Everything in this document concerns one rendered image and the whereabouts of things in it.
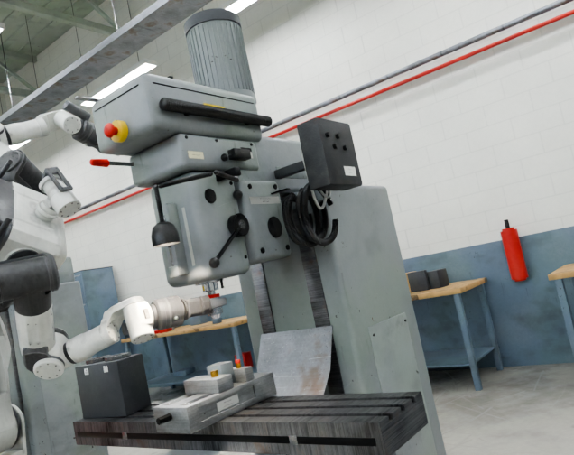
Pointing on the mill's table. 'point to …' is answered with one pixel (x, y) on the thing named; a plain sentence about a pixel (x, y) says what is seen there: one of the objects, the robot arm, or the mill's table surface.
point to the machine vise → (216, 403)
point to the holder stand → (113, 385)
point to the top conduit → (213, 112)
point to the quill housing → (204, 228)
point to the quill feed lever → (236, 224)
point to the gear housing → (187, 158)
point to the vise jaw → (205, 385)
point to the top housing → (120, 110)
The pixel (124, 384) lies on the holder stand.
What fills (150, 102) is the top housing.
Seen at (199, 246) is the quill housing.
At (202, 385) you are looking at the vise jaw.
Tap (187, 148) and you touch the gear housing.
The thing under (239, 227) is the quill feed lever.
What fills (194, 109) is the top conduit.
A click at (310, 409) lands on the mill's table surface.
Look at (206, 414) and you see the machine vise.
